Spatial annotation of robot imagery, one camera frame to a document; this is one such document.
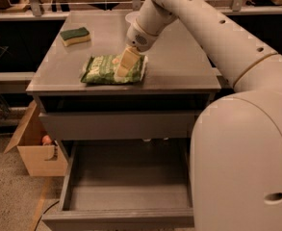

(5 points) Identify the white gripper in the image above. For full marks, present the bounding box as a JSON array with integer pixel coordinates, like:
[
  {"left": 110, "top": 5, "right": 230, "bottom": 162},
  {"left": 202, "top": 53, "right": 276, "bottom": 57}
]
[{"left": 115, "top": 21, "right": 157, "bottom": 79}]

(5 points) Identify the green jalapeno chip bag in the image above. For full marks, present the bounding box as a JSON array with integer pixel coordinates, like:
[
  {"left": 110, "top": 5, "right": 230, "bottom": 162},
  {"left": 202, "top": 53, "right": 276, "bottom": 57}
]
[{"left": 80, "top": 55, "right": 147, "bottom": 85}]

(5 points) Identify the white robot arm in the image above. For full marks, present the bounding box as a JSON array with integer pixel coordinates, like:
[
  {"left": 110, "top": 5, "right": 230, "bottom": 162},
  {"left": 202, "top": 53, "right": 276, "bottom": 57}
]
[{"left": 127, "top": 0, "right": 282, "bottom": 231}]

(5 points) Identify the closed grey top drawer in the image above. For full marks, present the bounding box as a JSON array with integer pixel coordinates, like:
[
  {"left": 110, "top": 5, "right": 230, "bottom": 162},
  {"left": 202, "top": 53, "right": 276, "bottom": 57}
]
[{"left": 39, "top": 111, "right": 199, "bottom": 141}]

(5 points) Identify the grey drawer cabinet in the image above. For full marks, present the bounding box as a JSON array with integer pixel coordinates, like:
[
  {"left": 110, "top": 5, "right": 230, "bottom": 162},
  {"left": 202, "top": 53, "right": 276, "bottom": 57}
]
[{"left": 27, "top": 11, "right": 220, "bottom": 231}]

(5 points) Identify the open grey middle drawer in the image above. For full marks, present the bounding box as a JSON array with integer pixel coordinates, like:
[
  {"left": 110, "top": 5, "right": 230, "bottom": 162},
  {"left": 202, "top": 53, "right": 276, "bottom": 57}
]
[{"left": 42, "top": 139, "right": 193, "bottom": 231}]

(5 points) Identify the white ceramic bowl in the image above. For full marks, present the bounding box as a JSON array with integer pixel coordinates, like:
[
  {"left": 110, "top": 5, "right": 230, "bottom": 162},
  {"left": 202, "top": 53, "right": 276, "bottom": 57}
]
[{"left": 125, "top": 12, "right": 140, "bottom": 24}]

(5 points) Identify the green yellow sponge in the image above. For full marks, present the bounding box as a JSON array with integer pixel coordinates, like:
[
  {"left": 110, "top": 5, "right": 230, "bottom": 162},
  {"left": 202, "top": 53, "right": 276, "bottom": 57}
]
[{"left": 60, "top": 27, "right": 90, "bottom": 46}]

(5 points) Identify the orange object in box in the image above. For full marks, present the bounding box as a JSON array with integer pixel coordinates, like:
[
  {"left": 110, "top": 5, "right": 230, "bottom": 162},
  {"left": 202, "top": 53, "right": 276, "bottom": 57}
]
[{"left": 41, "top": 135, "right": 52, "bottom": 145}]

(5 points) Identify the cardboard box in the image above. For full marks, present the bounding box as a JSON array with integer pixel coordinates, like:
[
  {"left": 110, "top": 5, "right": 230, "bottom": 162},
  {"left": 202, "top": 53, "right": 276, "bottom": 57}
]
[{"left": 5, "top": 101, "right": 67, "bottom": 176}]

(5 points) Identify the black floor cable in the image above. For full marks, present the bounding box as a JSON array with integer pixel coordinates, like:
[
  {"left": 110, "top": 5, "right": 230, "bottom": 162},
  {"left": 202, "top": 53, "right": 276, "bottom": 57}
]
[{"left": 33, "top": 199, "right": 61, "bottom": 231}]

